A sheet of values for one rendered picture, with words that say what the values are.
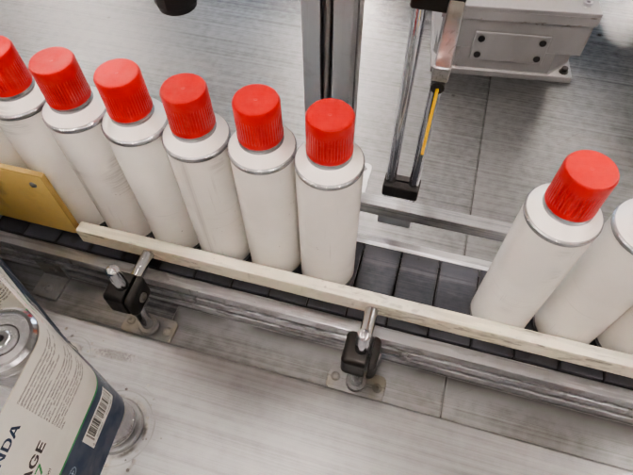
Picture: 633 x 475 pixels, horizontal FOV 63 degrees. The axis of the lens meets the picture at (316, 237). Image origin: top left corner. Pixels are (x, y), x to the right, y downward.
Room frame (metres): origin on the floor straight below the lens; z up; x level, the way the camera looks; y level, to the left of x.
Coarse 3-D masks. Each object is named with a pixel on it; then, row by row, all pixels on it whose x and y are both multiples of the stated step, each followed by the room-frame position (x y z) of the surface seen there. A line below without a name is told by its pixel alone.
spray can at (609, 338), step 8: (632, 312) 0.17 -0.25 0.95; (616, 320) 0.18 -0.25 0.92; (624, 320) 0.17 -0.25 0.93; (632, 320) 0.17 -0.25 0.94; (608, 328) 0.18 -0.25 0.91; (616, 328) 0.17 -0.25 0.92; (624, 328) 0.17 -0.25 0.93; (632, 328) 0.17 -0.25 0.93; (600, 336) 0.18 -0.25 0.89; (608, 336) 0.17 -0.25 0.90; (616, 336) 0.17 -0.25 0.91; (624, 336) 0.16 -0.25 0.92; (632, 336) 0.16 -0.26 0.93; (600, 344) 0.17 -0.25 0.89; (608, 344) 0.17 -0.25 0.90; (616, 344) 0.16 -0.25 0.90; (624, 344) 0.16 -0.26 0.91; (632, 344) 0.16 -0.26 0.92; (624, 352) 0.16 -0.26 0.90; (632, 352) 0.16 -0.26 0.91
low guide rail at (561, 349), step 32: (160, 256) 0.26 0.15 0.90; (192, 256) 0.25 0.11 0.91; (224, 256) 0.25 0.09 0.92; (288, 288) 0.22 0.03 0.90; (320, 288) 0.22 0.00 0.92; (352, 288) 0.22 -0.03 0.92; (416, 320) 0.19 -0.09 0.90; (448, 320) 0.18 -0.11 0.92; (480, 320) 0.18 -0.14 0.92; (544, 352) 0.16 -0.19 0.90; (576, 352) 0.15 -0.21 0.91; (608, 352) 0.15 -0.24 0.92
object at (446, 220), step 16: (368, 208) 0.27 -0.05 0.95; (384, 208) 0.27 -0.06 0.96; (400, 208) 0.27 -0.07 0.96; (416, 208) 0.27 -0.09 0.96; (432, 208) 0.27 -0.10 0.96; (432, 224) 0.26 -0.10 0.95; (448, 224) 0.25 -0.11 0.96; (464, 224) 0.25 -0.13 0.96; (480, 224) 0.25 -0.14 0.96; (496, 224) 0.25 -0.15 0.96; (496, 240) 0.24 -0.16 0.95
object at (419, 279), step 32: (0, 224) 0.32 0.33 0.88; (32, 224) 0.32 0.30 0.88; (128, 256) 0.27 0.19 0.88; (384, 256) 0.27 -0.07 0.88; (416, 256) 0.27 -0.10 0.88; (256, 288) 0.24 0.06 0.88; (384, 288) 0.23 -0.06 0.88; (416, 288) 0.23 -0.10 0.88; (448, 288) 0.23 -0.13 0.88; (384, 320) 0.20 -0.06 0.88; (512, 352) 0.17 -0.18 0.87
